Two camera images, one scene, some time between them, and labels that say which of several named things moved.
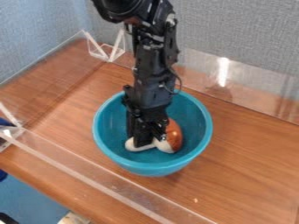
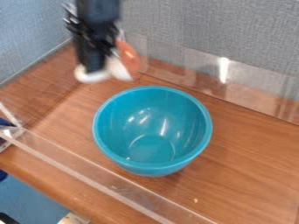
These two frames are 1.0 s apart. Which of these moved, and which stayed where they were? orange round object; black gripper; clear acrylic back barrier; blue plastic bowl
Moved: orange round object; black gripper
Stayed: blue plastic bowl; clear acrylic back barrier
